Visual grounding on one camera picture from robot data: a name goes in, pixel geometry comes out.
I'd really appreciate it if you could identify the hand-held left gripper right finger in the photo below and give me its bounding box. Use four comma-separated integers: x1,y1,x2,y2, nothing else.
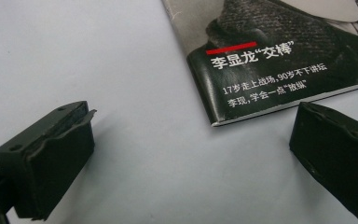
288,101,358,220

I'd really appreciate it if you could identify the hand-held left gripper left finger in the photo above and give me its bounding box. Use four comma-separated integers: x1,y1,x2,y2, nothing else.
0,100,98,221

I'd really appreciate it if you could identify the black and white magazine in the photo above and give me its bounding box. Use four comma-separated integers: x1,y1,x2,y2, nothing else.
161,0,358,128

